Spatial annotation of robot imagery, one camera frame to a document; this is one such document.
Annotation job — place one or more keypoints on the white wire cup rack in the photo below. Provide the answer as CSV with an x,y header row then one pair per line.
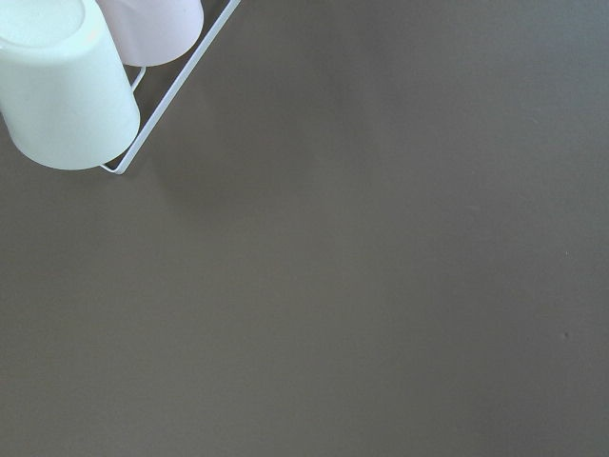
x,y
188,62

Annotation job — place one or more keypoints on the pale green upturned cup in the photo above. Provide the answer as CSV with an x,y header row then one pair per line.
x,y
65,96

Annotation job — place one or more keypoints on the pink upturned cup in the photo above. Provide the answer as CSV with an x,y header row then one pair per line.
x,y
151,33

